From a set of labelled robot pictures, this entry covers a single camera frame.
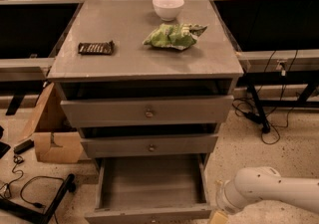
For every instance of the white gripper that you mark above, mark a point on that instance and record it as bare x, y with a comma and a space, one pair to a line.
221, 197

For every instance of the grey bottom drawer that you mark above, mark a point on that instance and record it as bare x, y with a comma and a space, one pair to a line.
151, 190

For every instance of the grey drawer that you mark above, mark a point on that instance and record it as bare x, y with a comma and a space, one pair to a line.
148, 145
151, 190
147, 111

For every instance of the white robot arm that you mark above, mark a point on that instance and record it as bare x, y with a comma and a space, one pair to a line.
254, 184

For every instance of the grey top drawer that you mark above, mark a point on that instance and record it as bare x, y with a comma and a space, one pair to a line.
147, 111

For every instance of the grey middle drawer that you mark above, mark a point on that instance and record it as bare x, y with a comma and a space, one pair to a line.
148, 145

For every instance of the grey drawer cabinet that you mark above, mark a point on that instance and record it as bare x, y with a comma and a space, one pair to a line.
134, 70

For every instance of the black table leg right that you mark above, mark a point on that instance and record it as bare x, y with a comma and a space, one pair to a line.
263, 118

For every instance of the brown cardboard box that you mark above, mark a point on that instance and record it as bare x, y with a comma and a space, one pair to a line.
54, 140

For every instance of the green chip bag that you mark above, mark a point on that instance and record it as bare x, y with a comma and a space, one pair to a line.
177, 36

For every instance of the black rectangular device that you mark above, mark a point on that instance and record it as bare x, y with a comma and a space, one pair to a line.
24, 146

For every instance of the black metal stand left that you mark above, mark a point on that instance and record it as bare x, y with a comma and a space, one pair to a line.
35, 217

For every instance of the dark brown snack packet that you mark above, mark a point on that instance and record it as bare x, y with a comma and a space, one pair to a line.
105, 48

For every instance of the white ceramic bowl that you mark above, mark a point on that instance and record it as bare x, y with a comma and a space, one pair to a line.
168, 10

